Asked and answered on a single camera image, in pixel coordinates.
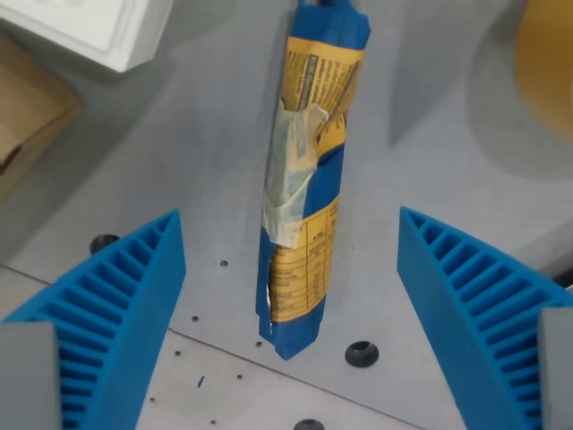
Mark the beige adhesive tape roll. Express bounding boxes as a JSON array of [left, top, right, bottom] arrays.
[[514, 0, 573, 145]]

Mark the blue yellow paper bag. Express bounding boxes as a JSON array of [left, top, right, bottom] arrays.
[[254, 0, 372, 361]]

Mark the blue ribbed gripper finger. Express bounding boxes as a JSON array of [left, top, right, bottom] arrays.
[[2, 209, 187, 430], [397, 206, 573, 430]]

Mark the brown cardboard box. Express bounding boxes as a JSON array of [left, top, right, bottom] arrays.
[[0, 30, 83, 198]]

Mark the white plastic box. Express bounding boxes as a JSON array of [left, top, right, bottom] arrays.
[[0, 0, 175, 73]]

